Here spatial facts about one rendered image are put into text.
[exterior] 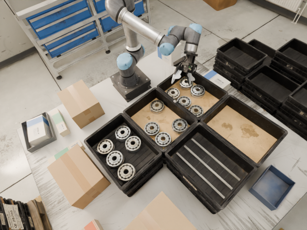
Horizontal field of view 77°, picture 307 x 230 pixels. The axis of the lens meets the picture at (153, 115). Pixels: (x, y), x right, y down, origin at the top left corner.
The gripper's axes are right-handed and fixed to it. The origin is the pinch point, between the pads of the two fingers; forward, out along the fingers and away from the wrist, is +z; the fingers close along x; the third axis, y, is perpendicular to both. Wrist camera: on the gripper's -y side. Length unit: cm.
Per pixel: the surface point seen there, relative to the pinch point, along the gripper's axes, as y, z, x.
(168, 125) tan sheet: -0.3, 27.9, -2.0
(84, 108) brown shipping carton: -44, 31, -45
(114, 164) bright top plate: 1, 51, -38
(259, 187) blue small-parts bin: 52, 48, 34
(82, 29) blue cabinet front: -198, -28, -13
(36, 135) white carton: -55, 55, -75
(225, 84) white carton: -1.6, -3.1, 47.0
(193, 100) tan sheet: -3.4, 10.7, 19.3
